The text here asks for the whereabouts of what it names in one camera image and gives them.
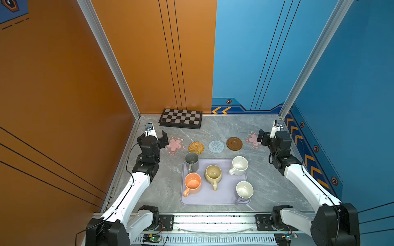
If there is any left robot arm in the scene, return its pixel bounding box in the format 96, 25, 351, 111
85, 123, 169, 246

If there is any green circuit board left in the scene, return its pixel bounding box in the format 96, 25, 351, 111
142, 234, 162, 244

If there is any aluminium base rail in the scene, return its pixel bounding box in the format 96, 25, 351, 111
82, 212, 318, 246

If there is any folded chessboard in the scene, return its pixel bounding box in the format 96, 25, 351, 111
159, 109, 203, 129

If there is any orange ceramic mug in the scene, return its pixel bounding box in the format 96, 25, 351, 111
183, 173, 202, 197

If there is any pink flower coaster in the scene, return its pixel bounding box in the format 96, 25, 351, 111
245, 132, 262, 150
165, 136, 185, 155

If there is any brown wooden round coaster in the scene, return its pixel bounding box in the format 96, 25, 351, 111
226, 137, 243, 151

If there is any lavender plastic tray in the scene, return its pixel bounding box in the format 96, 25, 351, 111
181, 159, 247, 206

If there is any aluminium frame post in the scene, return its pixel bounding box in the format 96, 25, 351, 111
279, 0, 354, 120
77, 0, 141, 120

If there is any white lavender mug lower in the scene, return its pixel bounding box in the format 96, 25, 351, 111
236, 181, 254, 204

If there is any white ceramic mug upper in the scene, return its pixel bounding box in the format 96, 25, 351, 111
229, 156, 249, 176

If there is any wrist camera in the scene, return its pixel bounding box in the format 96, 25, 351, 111
144, 123, 158, 139
270, 120, 284, 138

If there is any tan rattan round coaster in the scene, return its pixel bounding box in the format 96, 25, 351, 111
188, 141, 205, 154

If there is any circuit board right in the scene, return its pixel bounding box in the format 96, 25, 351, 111
275, 233, 298, 246

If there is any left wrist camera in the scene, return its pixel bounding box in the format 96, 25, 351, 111
144, 123, 158, 139

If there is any grey metal cup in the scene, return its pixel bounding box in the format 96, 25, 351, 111
185, 152, 199, 173

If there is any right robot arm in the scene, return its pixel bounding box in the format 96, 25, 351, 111
257, 127, 361, 246

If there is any yellow ceramic mug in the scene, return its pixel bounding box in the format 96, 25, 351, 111
204, 165, 223, 191

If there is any light blue woven coaster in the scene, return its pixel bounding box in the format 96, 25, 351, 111
208, 140, 225, 154

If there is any aluminium frame post right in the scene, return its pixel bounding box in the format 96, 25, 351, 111
279, 0, 354, 120

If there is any aluminium frame post left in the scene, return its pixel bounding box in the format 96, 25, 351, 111
77, 0, 141, 120

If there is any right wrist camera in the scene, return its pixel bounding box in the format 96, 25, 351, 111
270, 120, 284, 138

